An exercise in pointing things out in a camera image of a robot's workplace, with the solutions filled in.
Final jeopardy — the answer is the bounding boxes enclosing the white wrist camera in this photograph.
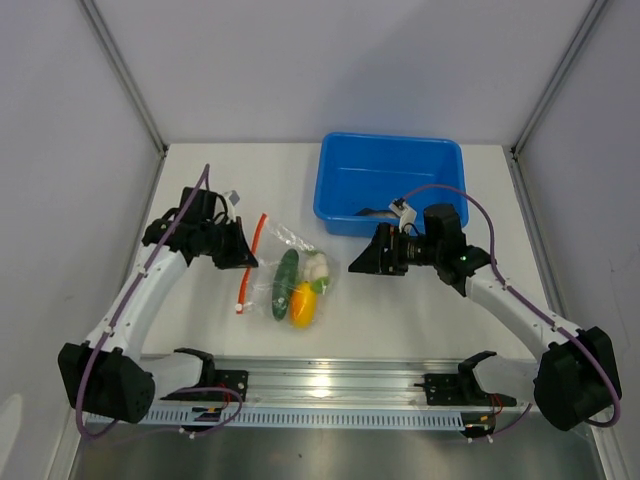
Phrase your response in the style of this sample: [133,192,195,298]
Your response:
[389,198,417,233]
[222,190,240,223]

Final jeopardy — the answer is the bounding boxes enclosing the blue plastic bin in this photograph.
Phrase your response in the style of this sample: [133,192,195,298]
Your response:
[313,132,469,239]

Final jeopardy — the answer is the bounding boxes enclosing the green cucumber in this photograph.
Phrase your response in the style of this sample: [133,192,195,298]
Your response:
[271,249,299,321]

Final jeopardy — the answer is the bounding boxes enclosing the clear zip bag orange zipper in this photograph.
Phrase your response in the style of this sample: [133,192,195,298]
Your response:
[235,214,337,330]

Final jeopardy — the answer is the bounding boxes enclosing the grey toy fish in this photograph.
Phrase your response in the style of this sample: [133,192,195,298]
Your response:
[355,208,399,220]

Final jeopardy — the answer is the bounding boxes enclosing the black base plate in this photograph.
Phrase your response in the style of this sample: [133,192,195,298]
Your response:
[162,369,249,403]
[414,373,517,407]

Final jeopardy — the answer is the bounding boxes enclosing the white green cauliflower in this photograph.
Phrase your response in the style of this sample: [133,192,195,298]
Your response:
[302,252,330,283]

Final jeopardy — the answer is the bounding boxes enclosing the left aluminium frame post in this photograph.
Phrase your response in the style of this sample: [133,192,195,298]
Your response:
[76,0,168,157]

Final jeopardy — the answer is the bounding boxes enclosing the green grape bunch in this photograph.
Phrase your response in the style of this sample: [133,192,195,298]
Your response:
[311,276,331,295]

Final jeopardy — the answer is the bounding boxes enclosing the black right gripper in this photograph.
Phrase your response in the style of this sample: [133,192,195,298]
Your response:
[348,223,442,277]

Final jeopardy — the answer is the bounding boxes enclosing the white slotted cable duct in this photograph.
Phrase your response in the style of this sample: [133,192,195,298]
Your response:
[87,406,476,430]

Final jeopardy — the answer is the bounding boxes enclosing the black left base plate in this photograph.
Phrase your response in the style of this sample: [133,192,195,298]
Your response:
[162,369,249,403]

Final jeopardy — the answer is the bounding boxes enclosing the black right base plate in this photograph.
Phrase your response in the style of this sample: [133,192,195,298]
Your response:
[414,373,517,407]

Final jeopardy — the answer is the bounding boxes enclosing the right aluminium frame post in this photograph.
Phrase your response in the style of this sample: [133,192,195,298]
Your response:
[510,0,614,161]

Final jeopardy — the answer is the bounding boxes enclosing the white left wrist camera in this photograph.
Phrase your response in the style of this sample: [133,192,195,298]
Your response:
[222,190,240,223]

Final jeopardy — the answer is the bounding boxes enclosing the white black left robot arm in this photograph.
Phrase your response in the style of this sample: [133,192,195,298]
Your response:
[58,187,258,423]

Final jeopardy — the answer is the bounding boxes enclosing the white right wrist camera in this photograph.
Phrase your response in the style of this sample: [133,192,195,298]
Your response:
[389,198,417,233]

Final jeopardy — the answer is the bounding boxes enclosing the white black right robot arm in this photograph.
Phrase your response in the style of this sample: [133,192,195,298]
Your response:
[348,204,622,431]

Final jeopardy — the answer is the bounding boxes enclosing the yellow orange mango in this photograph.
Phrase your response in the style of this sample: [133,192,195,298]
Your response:
[289,282,317,329]

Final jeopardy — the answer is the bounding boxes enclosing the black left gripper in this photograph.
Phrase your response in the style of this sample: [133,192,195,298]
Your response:
[201,216,258,270]

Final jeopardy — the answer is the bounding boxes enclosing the aluminium frame post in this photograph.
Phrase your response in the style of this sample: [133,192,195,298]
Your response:
[510,0,614,161]
[76,0,168,157]

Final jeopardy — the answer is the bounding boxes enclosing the aluminium mounting rail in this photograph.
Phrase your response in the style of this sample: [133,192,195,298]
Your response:
[67,355,614,414]

